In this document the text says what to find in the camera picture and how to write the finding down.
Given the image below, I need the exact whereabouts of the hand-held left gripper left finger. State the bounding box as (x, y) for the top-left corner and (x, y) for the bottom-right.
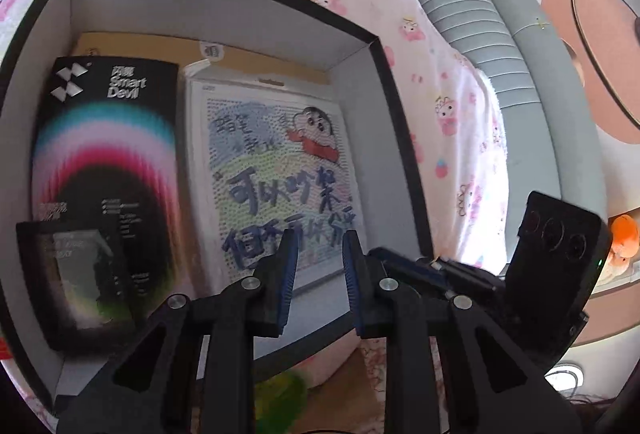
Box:
(56, 228), (300, 434)

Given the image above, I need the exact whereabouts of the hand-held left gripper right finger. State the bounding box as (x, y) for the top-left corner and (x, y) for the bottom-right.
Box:
(341, 230), (583, 434)

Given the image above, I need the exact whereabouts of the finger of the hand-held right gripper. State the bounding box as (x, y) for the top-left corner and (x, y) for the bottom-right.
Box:
(369, 246), (507, 302)

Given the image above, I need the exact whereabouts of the cartoon dot painting kit packet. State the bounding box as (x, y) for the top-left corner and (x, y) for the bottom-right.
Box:
(182, 61), (368, 299)

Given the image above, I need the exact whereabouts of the black packet with rainbow arc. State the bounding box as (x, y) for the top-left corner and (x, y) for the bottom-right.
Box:
(31, 56), (211, 309)

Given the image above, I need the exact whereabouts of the small black packet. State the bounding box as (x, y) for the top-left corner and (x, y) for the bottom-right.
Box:
(15, 220), (138, 355)

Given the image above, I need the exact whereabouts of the black box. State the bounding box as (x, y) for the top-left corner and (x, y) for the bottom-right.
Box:
(0, 0), (436, 415)

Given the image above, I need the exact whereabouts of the orange plush toy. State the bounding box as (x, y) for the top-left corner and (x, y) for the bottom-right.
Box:
(607, 214), (640, 259)

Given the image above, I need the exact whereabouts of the white round device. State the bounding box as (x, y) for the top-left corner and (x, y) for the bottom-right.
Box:
(545, 364), (585, 397)

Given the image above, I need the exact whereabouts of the green fuzzy toy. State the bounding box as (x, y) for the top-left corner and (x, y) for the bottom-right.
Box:
(255, 371), (308, 434)

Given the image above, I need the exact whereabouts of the pink printed blanket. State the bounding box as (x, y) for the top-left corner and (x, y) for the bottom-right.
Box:
(0, 0), (511, 434)

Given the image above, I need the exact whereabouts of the round brown table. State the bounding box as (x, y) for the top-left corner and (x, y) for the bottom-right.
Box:
(540, 0), (640, 145)

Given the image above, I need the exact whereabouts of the grey sofa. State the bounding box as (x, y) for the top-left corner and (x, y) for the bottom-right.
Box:
(385, 0), (608, 275)

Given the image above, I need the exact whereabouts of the brown cardboard envelope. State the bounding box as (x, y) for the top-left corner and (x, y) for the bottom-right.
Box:
(72, 31), (333, 84)

